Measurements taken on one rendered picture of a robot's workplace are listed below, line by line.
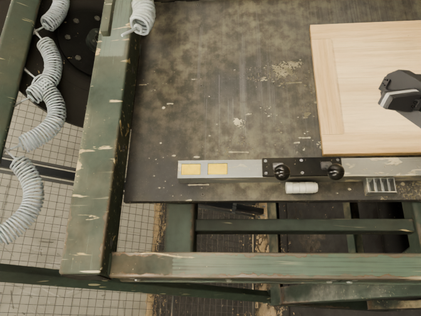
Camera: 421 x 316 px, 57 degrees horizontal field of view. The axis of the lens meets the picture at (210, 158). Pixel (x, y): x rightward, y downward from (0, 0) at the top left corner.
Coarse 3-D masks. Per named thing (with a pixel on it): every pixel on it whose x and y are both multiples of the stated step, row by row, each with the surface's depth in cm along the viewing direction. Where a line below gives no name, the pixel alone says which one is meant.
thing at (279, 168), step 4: (276, 164) 99; (280, 164) 89; (276, 168) 88; (280, 168) 88; (284, 168) 88; (288, 168) 88; (276, 172) 88; (280, 172) 88; (284, 172) 87; (288, 172) 88; (276, 176) 88; (280, 176) 88; (284, 176) 88; (288, 176) 88; (280, 180) 89; (284, 180) 89
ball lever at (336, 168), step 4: (324, 164) 98; (328, 164) 98; (332, 164) 88; (336, 164) 87; (324, 168) 98; (328, 168) 88; (332, 168) 87; (336, 168) 87; (340, 168) 87; (328, 172) 88; (332, 172) 87; (336, 172) 86; (340, 172) 86; (344, 172) 87; (332, 176) 87; (336, 176) 87; (340, 176) 87
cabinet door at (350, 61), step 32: (320, 32) 119; (352, 32) 118; (384, 32) 117; (416, 32) 116; (320, 64) 115; (352, 64) 114; (384, 64) 113; (416, 64) 112; (320, 96) 110; (352, 96) 110; (320, 128) 107; (352, 128) 106; (384, 128) 105; (416, 128) 104
